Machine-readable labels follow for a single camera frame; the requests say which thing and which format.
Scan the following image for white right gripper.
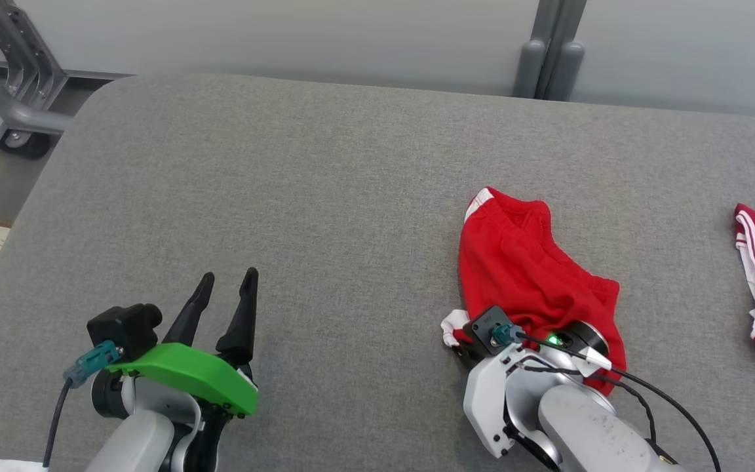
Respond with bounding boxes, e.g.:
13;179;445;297
464;344;529;458

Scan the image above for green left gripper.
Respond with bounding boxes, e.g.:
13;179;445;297
107;267;260;418

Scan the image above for red shorts with white stripe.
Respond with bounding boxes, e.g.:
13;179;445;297
441;187;628;398

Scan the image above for black caster wheel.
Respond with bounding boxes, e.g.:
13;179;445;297
0;128;54;161

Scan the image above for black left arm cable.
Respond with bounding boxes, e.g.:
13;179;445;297
43;341;125;468

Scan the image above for grey metal cart frame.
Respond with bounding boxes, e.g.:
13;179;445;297
0;0;75;136

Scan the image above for grey partition post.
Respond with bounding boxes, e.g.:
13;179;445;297
513;0;587;103

